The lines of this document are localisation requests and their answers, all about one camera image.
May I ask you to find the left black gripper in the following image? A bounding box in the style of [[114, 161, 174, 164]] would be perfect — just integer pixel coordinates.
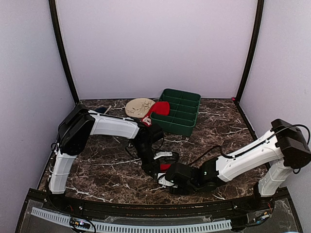
[[133, 140, 161, 179]]

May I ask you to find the red sock plain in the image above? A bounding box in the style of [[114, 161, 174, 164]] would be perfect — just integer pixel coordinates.
[[159, 164, 171, 172]]

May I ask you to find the green divided plastic organizer tray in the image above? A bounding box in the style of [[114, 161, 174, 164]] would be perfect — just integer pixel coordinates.
[[151, 88, 201, 137]]

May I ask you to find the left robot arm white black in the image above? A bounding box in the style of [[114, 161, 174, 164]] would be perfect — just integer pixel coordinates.
[[48, 104, 163, 212]]

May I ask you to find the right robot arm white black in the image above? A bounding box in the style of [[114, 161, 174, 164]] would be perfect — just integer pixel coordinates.
[[158, 119, 311, 211]]

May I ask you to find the beige bird pattern plate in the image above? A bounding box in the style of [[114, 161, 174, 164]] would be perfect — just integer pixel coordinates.
[[125, 98, 155, 119]]

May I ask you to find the red Santa sock in tray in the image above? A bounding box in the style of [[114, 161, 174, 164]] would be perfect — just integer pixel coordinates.
[[141, 101, 170, 127]]

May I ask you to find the dark blue cup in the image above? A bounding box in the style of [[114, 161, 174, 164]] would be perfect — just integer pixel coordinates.
[[95, 107, 107, 114]]

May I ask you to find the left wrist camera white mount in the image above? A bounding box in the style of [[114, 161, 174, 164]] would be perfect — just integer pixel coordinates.
[[154, 151, 179, 161]]

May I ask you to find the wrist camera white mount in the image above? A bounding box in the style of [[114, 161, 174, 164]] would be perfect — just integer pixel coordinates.
[[154, 151, 179, 161], [157, 173, 178, 188]]

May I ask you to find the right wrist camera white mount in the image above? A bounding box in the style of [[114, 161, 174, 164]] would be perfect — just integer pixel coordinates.
[[157, 173, 178, 188]]

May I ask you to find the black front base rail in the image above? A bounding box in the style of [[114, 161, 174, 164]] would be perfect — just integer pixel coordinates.
[[23, 186, 290, 218]]

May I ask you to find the white slotted cable duct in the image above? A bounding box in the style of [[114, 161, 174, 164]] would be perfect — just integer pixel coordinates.
[[31, 207, 232, 233]]

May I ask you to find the black left frame post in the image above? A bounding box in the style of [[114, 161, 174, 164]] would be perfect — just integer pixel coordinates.
[[48, 0, 80, 104]]

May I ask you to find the black frame post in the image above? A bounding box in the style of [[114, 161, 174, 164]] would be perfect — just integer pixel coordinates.
[[48, 0, 80, 104], [235, 0, 264, 105]]

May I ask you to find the black right frame post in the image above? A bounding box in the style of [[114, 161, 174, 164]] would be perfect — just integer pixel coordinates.
[[235, 0, 264, 105]]

